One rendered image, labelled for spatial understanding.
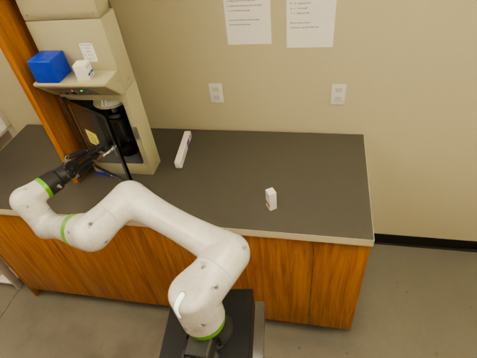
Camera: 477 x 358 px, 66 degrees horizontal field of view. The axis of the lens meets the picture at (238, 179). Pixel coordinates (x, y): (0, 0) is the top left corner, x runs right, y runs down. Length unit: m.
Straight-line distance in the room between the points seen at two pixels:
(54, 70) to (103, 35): 0.24
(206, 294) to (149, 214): 0.35
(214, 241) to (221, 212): 0.57
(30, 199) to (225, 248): 0.83
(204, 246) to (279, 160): 0.89
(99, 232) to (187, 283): 0.35
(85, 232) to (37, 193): 0.44
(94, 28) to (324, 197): 1.15
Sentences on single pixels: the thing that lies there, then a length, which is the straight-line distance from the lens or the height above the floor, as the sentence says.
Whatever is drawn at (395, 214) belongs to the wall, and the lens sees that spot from 2.56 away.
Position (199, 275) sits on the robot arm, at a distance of 1.03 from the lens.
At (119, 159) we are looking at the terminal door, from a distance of 1.72.
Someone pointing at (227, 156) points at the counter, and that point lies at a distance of 1.92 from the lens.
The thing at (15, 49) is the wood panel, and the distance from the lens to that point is 1.75.
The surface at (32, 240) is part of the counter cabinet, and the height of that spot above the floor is 0.66.
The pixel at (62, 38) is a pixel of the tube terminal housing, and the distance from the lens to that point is 1.67.
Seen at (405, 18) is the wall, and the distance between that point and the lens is 1.84.
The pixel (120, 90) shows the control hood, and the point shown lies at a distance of 1.62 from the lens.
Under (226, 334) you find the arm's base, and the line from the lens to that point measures 1.18.
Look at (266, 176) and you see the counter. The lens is 1.79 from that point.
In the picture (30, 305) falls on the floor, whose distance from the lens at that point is 2.95.
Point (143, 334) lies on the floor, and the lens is 2.50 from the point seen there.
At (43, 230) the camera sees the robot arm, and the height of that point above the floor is 1.14.
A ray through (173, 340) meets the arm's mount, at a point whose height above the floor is 1.04.
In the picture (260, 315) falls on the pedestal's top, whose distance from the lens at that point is 1.36.
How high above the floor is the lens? 2.15
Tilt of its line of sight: 43 degrees down
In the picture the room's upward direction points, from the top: 7 degrees counter-clockwise
